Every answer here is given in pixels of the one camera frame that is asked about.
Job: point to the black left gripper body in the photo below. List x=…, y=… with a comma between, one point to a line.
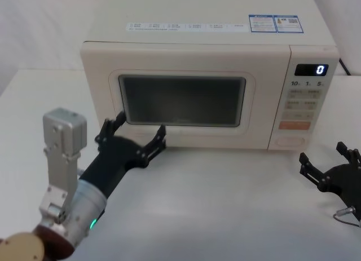
x=115, y=156

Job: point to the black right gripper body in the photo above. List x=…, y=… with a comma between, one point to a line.
x=348, y=185

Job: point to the white table cloth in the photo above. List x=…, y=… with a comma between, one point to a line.
x=211, y=201

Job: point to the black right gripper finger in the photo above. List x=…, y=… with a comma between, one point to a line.
x=348, y=156
x=313, y=172

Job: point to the blue bordered label sticker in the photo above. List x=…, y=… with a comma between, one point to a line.
x=276, y=23

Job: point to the cream microwave oven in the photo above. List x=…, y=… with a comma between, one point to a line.
x=197, y=58

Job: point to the long white label strip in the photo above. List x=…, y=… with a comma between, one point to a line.
x=186, y=26

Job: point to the white curtain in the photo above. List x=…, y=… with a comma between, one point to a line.
x=42, y=27

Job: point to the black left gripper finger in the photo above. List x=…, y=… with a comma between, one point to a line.
x=155, y=144
x=110, y=130

